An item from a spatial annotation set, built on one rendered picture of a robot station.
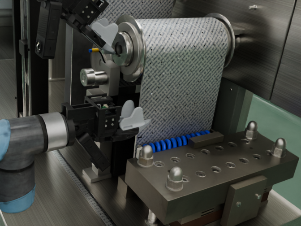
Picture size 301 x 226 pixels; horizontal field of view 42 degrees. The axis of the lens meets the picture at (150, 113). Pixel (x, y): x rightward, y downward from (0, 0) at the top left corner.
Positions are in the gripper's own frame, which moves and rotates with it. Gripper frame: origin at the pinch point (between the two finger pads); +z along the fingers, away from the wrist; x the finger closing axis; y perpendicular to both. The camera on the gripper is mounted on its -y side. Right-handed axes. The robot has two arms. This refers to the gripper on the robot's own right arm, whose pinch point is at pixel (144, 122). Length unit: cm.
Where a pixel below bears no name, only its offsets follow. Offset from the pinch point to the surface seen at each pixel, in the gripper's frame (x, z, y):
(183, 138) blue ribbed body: -2.7, 10.2, -5.0
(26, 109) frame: 43.2, -14.2, -14.0
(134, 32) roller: 2.8, -3.4, 20.4
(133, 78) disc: 2.1, -3.0, 10.5
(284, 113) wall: 141, 261, -107
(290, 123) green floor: 125, 252, -109
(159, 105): -0.2, 3.3, 4.0
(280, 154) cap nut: -17.8, 28.6, -5.3
